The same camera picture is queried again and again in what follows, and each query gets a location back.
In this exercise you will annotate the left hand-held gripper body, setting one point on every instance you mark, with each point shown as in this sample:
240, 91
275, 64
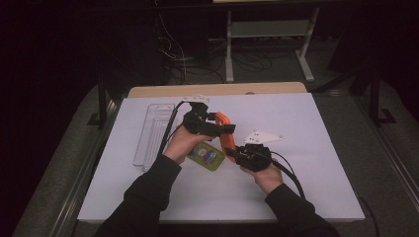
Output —
196, 121

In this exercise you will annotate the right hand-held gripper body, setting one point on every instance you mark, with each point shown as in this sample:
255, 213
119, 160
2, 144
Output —
255, 156

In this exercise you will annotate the orange phone case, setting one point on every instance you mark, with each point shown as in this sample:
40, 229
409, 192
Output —
230, 144

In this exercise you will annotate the green snack packet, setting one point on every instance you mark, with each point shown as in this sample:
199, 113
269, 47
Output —
207, 156

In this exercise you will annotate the person's right hand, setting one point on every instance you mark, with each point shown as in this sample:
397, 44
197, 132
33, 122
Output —
268, 179

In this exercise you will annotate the person's left hand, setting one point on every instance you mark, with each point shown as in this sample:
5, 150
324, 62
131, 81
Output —
179, 144

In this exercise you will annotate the wooden table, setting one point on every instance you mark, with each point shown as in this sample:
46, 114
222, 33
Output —
214, 89

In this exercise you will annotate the clear plastic tray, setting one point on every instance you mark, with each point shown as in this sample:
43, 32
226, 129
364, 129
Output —
154, 131

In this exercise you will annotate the grey metal stand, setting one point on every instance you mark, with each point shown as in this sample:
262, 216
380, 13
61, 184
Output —
229, 49

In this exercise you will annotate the black floor stand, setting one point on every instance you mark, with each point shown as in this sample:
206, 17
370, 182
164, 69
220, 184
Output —
375, 95
102, 98

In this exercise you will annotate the metal floor rail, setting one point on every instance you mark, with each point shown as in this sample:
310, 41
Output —
80, 184
397, 164

